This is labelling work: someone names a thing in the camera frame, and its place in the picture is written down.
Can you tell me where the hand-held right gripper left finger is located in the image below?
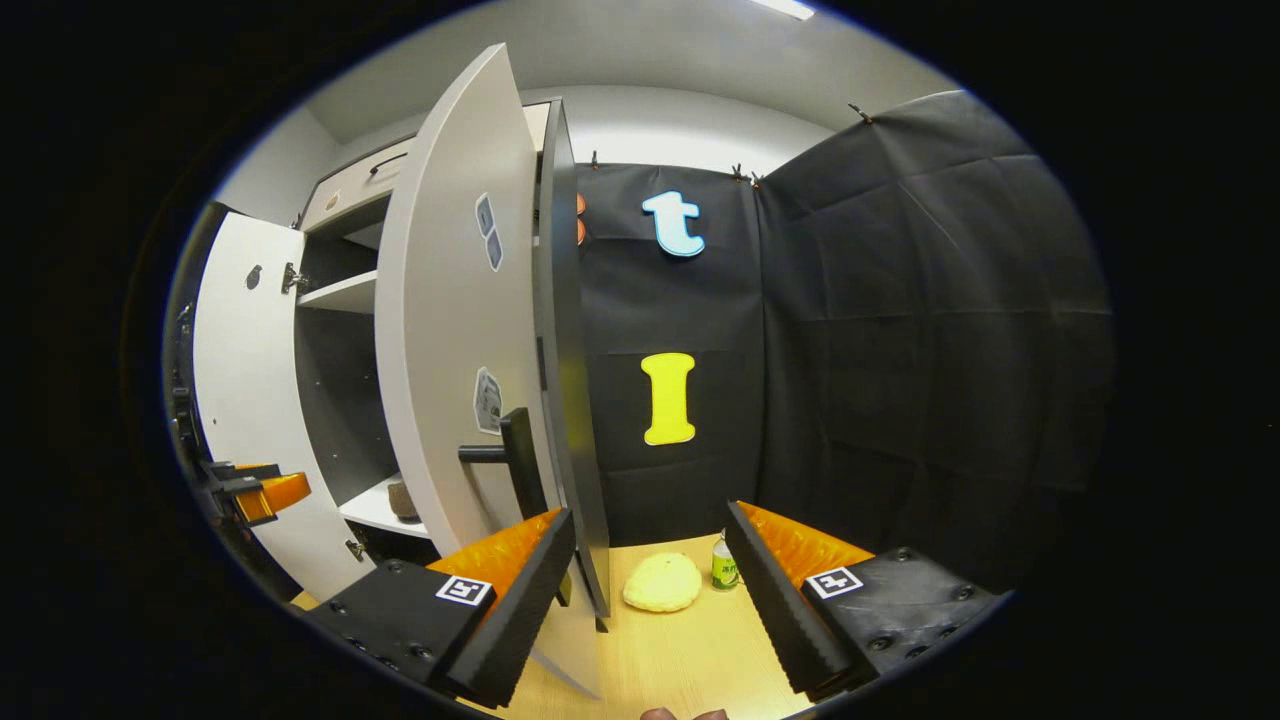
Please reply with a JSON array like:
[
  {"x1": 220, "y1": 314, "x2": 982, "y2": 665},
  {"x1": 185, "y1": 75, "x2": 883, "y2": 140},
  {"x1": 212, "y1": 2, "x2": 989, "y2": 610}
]
[{"x1": 305, "y1": 507, "x2": 578, "y2": 709}]

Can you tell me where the grey cabinet drawer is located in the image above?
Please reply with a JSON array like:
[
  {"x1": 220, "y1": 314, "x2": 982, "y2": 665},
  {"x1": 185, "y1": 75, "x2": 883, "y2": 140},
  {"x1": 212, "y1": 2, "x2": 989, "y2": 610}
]
[{"x1": 298, "y1": 100, "x2": 553, "y2": 233}]

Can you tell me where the yellow round plush toy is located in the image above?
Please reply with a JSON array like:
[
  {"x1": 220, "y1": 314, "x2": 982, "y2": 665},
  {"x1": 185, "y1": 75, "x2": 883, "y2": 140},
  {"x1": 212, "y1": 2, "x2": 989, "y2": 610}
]
[{"x1": 622, "y1": 552, "x2": 703, "y2": 614}]

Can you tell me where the grey cabinet door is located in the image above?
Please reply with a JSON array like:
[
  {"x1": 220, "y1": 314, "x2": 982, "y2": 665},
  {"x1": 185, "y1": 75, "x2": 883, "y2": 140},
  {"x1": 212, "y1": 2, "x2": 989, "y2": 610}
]
[
  {"x1": 375, "y1": 42, "x2": 606, "y2": 701},
  {"x1": 192, "y1": 210, "x2": 379, "y2": 601}
]

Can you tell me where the grey shoe cabinet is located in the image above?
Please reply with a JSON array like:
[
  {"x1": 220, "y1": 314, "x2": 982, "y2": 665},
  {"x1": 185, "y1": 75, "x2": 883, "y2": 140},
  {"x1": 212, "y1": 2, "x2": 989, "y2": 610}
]
[{"x1": 190, "y1": 42, "x2": 613, "y2": 701}]

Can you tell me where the black backdrop cloth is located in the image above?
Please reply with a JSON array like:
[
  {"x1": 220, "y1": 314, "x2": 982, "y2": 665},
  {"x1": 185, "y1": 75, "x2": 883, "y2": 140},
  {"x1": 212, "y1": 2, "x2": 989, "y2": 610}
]
[
  {"x1": 163, "y1": 200, "x2": 233, "y2": 471},
  {"x1": 575, "y1": 90, "x2": 1118, "y2": 596}
]

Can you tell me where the green label plastic bottle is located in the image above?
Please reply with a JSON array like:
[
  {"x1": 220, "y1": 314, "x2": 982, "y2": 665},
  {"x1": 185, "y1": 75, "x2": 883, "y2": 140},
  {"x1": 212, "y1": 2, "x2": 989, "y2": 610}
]
[{"x1": 711, "y1": 530, "x2": 741, "y2": 592}]

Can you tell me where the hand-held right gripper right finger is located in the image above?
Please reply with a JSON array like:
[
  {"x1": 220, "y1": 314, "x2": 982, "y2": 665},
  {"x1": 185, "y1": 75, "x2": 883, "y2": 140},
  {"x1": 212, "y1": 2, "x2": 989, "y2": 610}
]
[{"x1": 725, "y1": 500, "x2": 1009, "y2": 701}]

